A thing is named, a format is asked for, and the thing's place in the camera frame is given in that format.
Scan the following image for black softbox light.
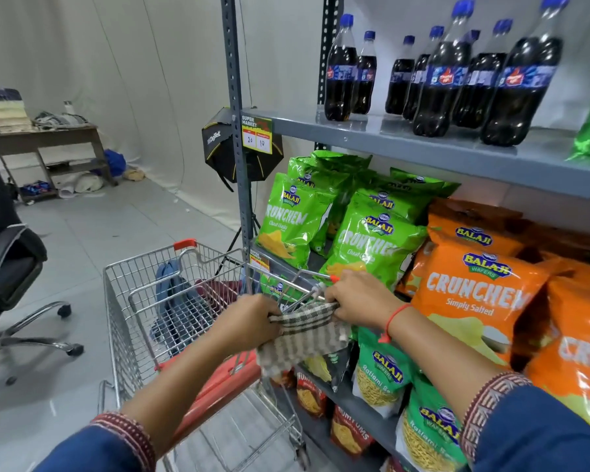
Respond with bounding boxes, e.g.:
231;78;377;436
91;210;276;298
202;107;285;193

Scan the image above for red snack packet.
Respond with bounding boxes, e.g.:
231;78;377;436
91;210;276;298
295;371;328;418
330;405;375;458

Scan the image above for yellow red price tag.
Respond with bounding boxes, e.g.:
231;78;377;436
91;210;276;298
241;117;273;155
249;249;271;276

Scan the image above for person's left hand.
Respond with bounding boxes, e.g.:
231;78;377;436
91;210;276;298
210;294;284;358

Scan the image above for grey metal shelf rack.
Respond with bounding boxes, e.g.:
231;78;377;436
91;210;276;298
220;0;590;472

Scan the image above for pile of orange chip packets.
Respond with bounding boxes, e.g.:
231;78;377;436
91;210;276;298
396;198;590;439

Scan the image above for row of cola bottles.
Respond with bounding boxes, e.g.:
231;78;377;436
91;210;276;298
324;0;572;147

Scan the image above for stack of folded cloths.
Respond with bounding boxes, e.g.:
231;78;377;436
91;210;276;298
0;86;33;134

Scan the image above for pile of green chip packets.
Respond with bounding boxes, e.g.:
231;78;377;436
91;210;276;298
256;149;461;291

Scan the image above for person's left forearm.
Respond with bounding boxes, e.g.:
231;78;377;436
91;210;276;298
33;333;238;472

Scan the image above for person's right forearm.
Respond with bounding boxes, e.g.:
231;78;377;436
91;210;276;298
387;305;590;472

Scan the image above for blue bag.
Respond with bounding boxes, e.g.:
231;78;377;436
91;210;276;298
102;148;128;178

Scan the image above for brown checked cloth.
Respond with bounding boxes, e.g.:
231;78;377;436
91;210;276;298
257;302;353;380

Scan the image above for person's right hand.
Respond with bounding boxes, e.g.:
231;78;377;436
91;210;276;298
324;270;408;336

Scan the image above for black light stand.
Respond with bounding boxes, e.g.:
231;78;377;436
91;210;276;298
214;211;262;277

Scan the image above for metal wire shopping cart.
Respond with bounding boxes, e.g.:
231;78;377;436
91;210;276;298
97;239;344;470

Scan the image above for green white snack packet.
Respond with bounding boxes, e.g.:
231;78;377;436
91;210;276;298
352;328;417;419
396;376;469;472

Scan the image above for black snack packet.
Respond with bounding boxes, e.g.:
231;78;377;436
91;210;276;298
326;345;353;394

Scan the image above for black office chair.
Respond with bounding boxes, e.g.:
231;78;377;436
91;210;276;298
0;137;85;387

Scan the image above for maroon cloth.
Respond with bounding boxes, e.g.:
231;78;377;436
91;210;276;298
197;279;247;316

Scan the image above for white bag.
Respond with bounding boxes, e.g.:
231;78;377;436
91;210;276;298
58;172;105;198

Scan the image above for wooden desk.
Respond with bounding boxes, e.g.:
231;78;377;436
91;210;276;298
0;124;120;203

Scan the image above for blue cloth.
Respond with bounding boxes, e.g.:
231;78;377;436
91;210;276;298
150;260;215;343

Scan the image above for red thread bracelet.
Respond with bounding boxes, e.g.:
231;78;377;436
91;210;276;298
379;303;413;344

